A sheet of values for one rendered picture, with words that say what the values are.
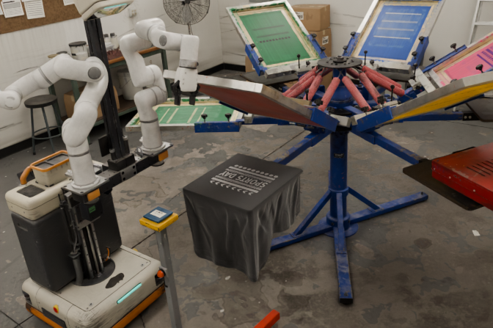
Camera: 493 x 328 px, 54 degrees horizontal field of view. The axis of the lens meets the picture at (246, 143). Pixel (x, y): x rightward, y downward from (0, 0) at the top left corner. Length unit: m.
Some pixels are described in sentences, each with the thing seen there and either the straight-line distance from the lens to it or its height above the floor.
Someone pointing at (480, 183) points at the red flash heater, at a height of 1.10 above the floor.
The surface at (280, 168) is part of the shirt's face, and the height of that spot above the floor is 0.95.
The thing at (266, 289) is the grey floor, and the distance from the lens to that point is 3.28.
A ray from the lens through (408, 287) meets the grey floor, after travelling 3.36.
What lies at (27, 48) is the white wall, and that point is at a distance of 6.01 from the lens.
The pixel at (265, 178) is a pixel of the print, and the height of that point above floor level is 0.95.
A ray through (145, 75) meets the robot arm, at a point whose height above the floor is 1.53.
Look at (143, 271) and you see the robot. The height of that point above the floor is 0.28.
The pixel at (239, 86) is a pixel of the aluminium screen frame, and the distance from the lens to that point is 2.08.
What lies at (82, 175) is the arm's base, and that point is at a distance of 2.27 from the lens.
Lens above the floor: 2.15
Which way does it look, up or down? 24 degrees down
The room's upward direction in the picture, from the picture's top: 4 degrees counter-clockwise
